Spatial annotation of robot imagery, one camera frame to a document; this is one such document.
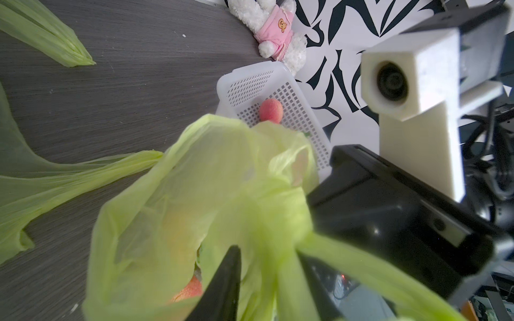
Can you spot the red peach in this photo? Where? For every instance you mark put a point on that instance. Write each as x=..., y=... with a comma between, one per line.
x=192, y=290

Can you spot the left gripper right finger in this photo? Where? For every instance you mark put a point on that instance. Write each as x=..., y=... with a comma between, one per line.
x=319, y=275

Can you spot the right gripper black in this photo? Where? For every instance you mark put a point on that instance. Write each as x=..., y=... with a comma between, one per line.
x=379, y=208

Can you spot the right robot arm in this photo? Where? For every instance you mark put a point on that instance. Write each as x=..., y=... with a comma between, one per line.
x=488, y=173

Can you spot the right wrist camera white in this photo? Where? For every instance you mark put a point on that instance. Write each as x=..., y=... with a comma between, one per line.
x=421, y=82

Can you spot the white plastic basket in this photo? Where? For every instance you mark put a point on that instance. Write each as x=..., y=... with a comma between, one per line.
x=267, y=91

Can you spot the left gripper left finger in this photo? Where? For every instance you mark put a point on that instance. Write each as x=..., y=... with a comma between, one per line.
x=220, y=301

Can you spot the pink peach top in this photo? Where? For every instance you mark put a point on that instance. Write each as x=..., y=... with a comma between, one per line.
x=271, y=110

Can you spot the green plastic bag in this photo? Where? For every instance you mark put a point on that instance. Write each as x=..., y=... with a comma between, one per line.
x=226, y=184
x=31, y=185

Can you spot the white plush bunny pink shirt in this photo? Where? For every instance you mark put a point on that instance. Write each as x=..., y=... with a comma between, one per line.
x=272, y=27

